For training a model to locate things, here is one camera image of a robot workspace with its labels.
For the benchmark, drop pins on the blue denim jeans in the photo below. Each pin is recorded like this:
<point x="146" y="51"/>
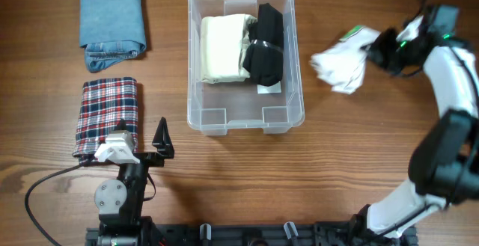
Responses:
<point x="110" y="31"/>

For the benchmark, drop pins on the clear plastic storage container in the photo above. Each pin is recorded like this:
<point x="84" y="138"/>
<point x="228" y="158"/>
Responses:
<point x="213" y="109"/>

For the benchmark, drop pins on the cream white cloth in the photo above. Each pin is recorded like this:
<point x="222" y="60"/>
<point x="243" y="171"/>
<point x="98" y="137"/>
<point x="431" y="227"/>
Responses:
<point x="224" y="41"/>

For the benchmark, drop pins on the black cloth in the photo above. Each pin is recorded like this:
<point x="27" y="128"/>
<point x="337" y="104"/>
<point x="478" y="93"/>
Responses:
<point x="264" y="56"/>

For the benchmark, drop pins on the red plaid shirt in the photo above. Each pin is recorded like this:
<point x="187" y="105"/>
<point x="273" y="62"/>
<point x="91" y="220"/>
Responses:
<point x="105" y="102"/>

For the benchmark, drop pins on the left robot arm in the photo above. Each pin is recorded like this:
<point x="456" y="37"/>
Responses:
<point x="120" y="200"/>

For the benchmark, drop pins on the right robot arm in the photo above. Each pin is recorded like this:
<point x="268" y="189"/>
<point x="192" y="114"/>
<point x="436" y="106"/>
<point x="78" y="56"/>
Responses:
<point x="443" y="170"/>

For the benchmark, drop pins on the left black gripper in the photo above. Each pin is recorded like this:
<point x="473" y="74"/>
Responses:
<point x="162" y="142"/>

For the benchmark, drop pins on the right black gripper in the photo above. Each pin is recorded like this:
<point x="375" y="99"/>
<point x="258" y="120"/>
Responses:
<point x="377" y="51"/>

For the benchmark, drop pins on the white printed shirt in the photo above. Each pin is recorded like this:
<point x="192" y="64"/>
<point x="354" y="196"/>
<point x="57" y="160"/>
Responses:
<point x="343" y="65"/>

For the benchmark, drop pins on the white label in container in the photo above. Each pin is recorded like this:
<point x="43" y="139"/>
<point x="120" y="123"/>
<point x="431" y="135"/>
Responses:
<point x="276" y="88"/>

